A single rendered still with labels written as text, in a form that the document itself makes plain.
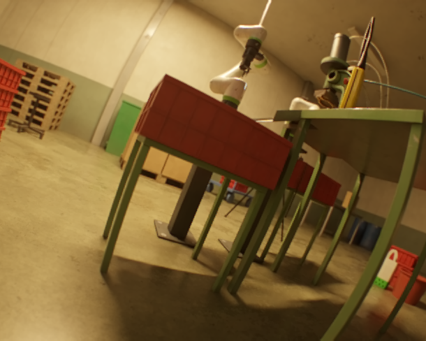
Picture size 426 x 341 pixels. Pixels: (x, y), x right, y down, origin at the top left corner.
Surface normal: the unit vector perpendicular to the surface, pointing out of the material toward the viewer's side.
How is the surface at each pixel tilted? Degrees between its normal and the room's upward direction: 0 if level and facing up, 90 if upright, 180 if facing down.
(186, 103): 90
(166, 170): 90
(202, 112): 90
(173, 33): 90
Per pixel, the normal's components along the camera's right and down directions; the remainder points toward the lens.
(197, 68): 0.39, 0.18
